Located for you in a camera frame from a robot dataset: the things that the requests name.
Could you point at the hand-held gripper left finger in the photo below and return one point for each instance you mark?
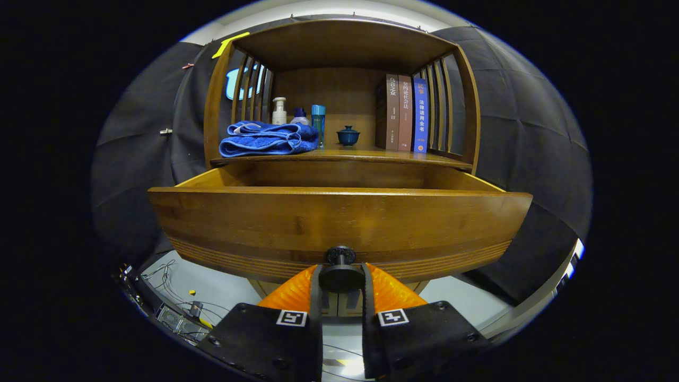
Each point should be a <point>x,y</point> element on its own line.
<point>265,339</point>

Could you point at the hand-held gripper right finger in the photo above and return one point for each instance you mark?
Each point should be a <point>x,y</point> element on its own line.
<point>419,339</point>

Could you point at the wooden drawer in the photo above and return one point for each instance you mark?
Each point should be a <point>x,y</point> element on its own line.
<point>339,223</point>

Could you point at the wooden cabinet door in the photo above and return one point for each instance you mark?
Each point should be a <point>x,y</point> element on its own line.
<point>354,305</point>
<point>331,305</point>

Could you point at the wooden countertop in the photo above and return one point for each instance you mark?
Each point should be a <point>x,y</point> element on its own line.
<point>371,155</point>

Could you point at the wooden cabinet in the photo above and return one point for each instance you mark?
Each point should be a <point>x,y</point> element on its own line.
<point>345,48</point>

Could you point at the grey perforated metal box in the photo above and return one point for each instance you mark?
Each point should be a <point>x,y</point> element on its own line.
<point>177,318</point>

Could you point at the black power strip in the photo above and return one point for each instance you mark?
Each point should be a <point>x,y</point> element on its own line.
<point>139,297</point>

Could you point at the blue folded towel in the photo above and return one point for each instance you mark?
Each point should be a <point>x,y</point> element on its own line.
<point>260,140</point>

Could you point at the blue lidded tea cup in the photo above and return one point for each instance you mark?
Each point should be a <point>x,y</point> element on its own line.
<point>348,137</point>

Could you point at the blue book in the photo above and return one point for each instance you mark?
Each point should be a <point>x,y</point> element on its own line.
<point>420,116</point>

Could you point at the teal transparent bottle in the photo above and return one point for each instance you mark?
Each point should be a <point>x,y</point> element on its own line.
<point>318,122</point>

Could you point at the white pump bottle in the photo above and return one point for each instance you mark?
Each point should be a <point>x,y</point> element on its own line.
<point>279,114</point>

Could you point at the reddish brown book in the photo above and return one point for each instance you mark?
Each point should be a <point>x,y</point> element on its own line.
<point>405,114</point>

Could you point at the white bottle with blue cap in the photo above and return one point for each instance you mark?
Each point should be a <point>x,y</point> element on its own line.
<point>300,115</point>

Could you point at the dark brown book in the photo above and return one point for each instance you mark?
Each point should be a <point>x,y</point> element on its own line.
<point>391,111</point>

